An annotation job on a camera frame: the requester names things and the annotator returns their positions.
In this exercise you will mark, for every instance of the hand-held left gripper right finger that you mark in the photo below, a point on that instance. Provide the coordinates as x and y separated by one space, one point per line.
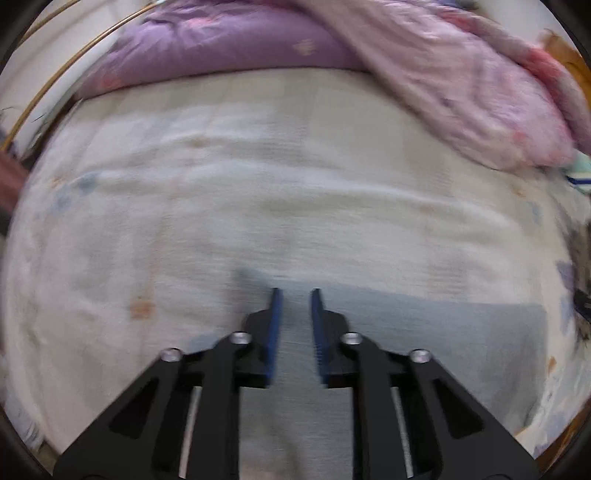
317 332

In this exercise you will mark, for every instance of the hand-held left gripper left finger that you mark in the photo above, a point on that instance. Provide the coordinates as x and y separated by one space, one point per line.
274 332

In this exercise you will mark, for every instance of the grey sweatshirt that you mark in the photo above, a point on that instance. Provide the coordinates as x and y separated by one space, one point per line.
415 350

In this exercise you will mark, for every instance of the white cat print blanket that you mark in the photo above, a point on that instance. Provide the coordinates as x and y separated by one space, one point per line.
231 207

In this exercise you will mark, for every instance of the purple floral quilt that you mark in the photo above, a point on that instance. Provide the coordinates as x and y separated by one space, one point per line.
231 46

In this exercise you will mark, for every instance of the pink cloth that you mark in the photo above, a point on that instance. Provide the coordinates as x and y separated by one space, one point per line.
11 177

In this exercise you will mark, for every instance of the curved wooden rail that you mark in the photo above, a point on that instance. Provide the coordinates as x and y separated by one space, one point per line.
51 14
60 76

